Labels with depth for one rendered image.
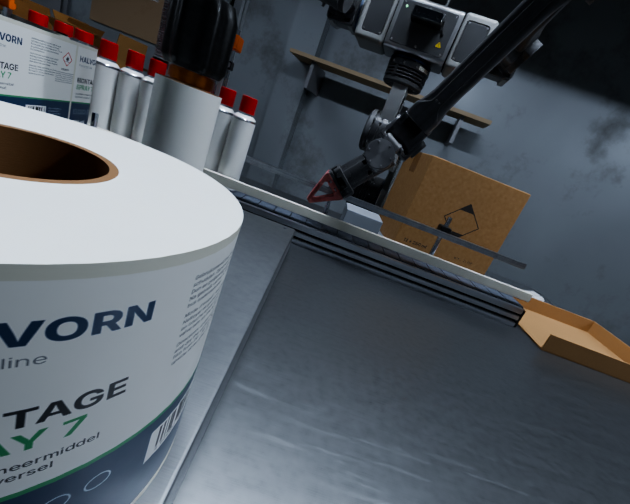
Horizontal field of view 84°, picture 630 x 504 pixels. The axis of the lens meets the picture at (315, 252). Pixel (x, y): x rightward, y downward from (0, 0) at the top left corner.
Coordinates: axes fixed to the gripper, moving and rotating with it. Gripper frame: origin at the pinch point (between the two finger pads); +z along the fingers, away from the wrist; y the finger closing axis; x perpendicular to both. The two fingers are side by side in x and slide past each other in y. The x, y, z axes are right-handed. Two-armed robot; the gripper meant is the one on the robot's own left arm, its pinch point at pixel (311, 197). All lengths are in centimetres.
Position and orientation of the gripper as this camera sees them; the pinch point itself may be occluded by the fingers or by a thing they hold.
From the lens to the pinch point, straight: 80.8
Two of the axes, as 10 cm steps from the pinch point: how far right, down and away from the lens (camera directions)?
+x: 5.0, 8.3, 2.3
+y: -0.8, 3.1, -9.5
